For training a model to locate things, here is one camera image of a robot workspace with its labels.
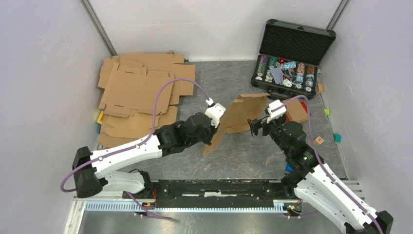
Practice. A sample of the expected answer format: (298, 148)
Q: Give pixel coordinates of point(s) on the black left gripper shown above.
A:
(213, 130)

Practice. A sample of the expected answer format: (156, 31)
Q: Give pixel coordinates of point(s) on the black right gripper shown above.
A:
(253, 125)

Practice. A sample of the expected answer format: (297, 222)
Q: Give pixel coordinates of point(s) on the brown cardboard box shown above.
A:
(243, 108)
(295, 112)

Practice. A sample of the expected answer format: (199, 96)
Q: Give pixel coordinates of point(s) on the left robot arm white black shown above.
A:
(97, 171)

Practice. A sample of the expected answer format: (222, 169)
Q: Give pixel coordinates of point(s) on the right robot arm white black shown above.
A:
(312, 180)

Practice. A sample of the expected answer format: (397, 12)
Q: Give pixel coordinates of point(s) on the red flat block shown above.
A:
(305, 107)

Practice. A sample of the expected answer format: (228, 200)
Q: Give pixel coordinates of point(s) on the blue block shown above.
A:
(288, 168)

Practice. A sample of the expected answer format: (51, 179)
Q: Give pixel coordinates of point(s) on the wooden letter cube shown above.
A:
(318, 140)

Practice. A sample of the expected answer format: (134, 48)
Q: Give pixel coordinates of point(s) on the black poker chip case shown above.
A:
(288, 60)

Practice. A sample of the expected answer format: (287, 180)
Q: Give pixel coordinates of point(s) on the small wooden block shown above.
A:
(320, 88)

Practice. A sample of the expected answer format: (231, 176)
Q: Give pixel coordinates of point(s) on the teal cube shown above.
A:
(337, 137)

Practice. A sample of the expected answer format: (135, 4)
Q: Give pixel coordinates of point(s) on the stack of flat cardboard sheets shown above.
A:
(141, 91)

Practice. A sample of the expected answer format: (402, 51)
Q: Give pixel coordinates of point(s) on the colourful blocks under cardboard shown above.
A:
(99, 121)

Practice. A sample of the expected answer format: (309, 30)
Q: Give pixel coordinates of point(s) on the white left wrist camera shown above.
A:
(214, 111)

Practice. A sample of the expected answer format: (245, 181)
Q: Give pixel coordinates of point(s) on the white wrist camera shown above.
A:
(214, 111)
(275, 110)

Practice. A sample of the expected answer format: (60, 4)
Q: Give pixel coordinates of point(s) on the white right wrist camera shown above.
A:
(275, 110)

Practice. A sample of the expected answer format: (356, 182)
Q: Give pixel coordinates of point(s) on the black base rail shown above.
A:
(224, 193)

